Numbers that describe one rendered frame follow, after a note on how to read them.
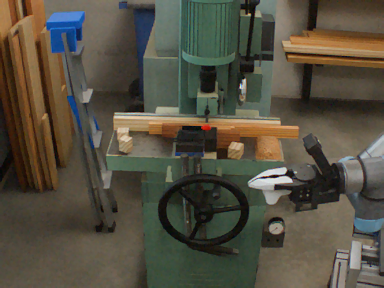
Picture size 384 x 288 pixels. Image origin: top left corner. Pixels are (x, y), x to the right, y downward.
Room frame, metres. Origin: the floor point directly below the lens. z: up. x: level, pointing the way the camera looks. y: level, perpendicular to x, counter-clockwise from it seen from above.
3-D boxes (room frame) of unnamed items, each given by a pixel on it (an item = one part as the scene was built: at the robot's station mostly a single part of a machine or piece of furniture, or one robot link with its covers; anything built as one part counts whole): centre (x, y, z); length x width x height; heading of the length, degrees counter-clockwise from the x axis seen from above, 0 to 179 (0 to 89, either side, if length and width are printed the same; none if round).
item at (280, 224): (1.52, -0.30, 0.65); 0.06 x 0.04 x 0.08; 88
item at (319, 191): (0.98, -0.27, 1.21); 0.12 x 0.08 x 0.09; 97
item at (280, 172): (0.98, -0.16, 1.21); 0.09 x 0.03 x 0.06; 97
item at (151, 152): (1.63, -0.01, 0.87); 0.61 x 0.30 x 0.06; 88
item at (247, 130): (1.74, -0.11, 0.92); 0.54 x 0.02 x 0.04; 88
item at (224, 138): (1.65, -0.05, 0.93); 0.22 x 0.01 x 0.06; 88
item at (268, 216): (1.59, -0.31, 0.58); 0.12 x 0.08 x 0.08; 178
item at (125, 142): (1.62, 0.22, 0.92); 0.04 x 0.03 x 0.05; 60
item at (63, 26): (2.38, 0.54, 0.58); 0.27 x 0.25 x 1.16; 92
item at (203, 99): (1.76, -0.05, 1.03); 0.14 x 0.07 x 0.09; 178
